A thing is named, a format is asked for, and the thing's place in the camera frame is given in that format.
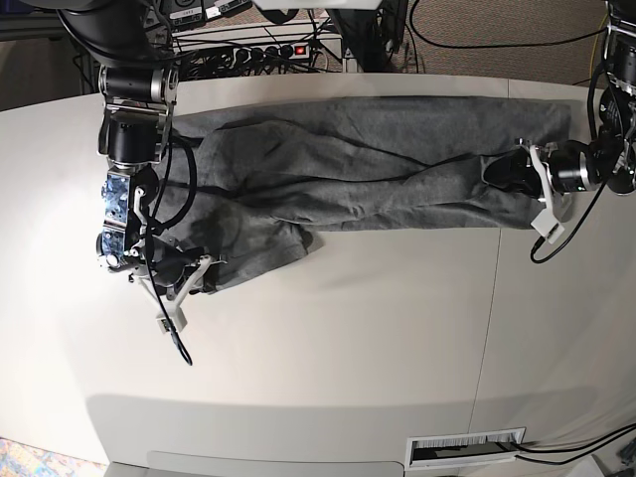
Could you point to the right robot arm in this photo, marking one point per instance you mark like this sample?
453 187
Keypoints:
138 83

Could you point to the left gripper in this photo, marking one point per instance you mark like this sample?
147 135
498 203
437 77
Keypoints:
572 169

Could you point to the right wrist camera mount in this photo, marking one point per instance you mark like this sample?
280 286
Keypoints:
172 280

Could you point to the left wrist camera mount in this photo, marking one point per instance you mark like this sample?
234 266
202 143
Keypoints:
547 223

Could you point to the table cable grommet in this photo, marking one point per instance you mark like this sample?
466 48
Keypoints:
463 450

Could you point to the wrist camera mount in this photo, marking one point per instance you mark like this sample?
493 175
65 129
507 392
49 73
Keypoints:
172 280
547 223

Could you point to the white power strip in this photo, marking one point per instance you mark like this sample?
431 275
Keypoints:
250 55

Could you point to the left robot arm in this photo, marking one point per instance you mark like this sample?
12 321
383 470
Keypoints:
609 158

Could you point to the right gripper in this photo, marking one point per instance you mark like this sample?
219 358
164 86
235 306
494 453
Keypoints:
135 258

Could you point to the grey T-shirt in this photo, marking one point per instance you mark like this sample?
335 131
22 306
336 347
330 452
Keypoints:
271 177

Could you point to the white overhead camera mount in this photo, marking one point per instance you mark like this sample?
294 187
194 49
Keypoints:
321 4

